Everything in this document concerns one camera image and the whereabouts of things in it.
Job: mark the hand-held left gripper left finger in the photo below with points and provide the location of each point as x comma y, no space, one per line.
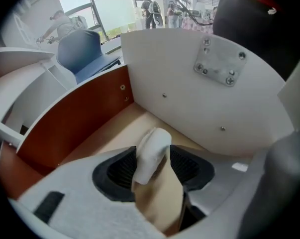
72,183

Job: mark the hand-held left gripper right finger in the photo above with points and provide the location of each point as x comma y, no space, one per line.
224,178

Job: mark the wooden desk drawer white front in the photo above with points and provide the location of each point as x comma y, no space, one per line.
77,123

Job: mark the small white foam item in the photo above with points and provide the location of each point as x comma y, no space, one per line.
152,153

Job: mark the metal mounting plate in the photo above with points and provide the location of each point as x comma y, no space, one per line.
219,61

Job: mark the blue chair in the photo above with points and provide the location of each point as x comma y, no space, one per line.
80,51

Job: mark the floral tablecloth table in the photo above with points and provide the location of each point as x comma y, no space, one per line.
195,26

